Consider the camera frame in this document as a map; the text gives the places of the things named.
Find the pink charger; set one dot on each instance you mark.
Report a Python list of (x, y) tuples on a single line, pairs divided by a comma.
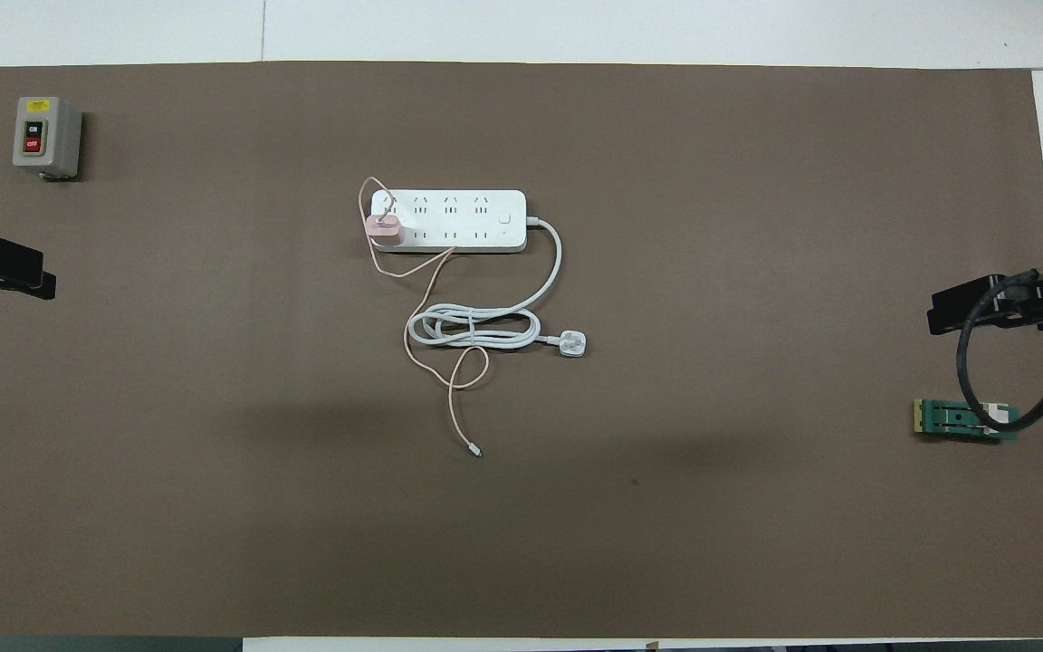
[(385, 229)]

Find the green slotted board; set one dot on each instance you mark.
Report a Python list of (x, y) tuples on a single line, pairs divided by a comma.
[(947, 419)]

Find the white power strip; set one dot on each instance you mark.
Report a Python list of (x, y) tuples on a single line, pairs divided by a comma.
[(467, 220)]

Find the grey on-off switch box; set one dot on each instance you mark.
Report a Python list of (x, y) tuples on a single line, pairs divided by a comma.
[(49, 136)]

